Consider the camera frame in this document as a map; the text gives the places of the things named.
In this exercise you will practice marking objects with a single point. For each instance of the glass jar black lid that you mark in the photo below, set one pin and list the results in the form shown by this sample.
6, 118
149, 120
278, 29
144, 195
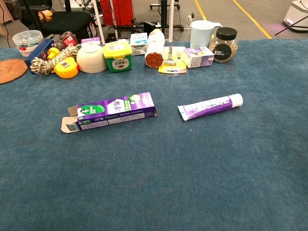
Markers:
223, 48

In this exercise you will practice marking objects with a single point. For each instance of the clear plastic tub of clips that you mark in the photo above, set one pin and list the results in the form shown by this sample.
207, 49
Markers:
24, 43

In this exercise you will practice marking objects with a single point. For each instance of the purple toothpaste box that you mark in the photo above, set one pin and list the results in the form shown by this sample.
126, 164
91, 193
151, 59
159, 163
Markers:
115, 108

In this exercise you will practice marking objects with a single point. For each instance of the brown sauce bottle yellow cap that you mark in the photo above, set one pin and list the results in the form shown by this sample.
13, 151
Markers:
66, 38

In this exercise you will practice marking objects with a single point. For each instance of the white power strip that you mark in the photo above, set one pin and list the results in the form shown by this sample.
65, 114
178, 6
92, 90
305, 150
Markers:
190, 18

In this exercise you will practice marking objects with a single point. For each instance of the white blue milk carton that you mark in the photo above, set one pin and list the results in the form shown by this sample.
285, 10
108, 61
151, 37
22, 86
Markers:
138, 41

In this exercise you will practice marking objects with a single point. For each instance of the brown yellow plush toy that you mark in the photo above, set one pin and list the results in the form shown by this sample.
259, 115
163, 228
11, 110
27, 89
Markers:
45, 15

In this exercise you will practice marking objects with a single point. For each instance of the blue carpet table mat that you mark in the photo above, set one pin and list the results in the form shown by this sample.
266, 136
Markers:
154, 168

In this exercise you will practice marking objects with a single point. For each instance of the green container yellow lid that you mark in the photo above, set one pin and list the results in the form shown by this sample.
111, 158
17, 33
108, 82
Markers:
118, 60

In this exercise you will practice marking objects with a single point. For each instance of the light blue plastic mug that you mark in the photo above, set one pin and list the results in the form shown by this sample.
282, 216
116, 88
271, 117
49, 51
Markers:
201, 33

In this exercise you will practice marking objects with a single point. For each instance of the black office chair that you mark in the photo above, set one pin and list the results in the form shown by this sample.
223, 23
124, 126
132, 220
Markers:
67, 21

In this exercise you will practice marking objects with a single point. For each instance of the beige upturned bowl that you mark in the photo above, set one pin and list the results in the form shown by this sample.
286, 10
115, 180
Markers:
91, 57

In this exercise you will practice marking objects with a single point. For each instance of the white slanted frame leg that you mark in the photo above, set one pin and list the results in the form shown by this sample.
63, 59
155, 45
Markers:
99, 21

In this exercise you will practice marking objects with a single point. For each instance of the red cabinet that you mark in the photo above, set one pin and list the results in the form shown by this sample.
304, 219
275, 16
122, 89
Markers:
120, 12

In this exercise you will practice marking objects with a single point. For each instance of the white machine housing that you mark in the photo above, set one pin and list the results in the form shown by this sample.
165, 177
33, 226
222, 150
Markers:
296, 14

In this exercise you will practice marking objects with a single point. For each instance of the tan wooden board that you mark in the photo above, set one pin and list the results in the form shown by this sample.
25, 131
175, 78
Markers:
7, 14

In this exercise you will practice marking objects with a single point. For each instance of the white upright post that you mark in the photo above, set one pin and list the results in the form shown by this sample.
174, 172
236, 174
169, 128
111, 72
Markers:
171, 19

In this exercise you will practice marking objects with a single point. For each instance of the small purple white carton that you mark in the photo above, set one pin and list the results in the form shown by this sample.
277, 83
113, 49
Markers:
90, 41

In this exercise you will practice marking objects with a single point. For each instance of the dark blue rectangular box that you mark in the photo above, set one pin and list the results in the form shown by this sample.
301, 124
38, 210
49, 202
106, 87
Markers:
38, 51

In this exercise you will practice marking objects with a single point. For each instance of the thin black rod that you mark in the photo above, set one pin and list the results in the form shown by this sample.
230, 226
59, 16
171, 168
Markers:
291, 26

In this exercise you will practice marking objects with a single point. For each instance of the purple white drink carton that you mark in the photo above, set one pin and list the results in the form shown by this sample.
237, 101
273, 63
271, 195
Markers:
198, 57

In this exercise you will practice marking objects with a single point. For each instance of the black power adapter box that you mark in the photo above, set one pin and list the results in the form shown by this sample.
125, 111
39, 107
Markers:
150, 25

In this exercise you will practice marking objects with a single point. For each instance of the razor on yellow card pack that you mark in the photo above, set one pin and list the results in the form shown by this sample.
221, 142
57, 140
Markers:
172, 68

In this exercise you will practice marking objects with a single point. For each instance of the round woven rattan coaster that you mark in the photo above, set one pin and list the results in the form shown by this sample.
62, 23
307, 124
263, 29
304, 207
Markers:
12, 71

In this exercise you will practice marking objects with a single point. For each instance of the yellow tape measure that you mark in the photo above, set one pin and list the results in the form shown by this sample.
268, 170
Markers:
66, 71

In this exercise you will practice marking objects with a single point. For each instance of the purple white toothpaste tube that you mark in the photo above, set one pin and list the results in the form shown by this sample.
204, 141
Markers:
209, 107

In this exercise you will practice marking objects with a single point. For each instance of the white milk tea bottle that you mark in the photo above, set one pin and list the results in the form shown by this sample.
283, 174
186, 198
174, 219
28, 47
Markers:
155, 45

